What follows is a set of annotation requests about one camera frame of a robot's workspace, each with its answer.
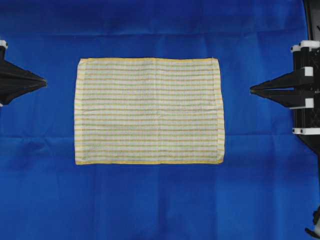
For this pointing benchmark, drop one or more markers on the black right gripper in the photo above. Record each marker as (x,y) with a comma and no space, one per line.
(304,100)

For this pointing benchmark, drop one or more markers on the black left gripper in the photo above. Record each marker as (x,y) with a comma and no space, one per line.
(9,71)

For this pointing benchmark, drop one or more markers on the yellow striped towel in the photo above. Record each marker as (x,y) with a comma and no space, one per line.
(148,111)

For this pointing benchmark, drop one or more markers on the blue table cloth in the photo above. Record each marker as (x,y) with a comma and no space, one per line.
(266,188)

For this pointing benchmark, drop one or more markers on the black clamp at corner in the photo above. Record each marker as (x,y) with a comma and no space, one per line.
(315,233)

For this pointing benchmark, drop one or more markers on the black frame post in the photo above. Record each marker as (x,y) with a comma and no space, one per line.
(312,14)

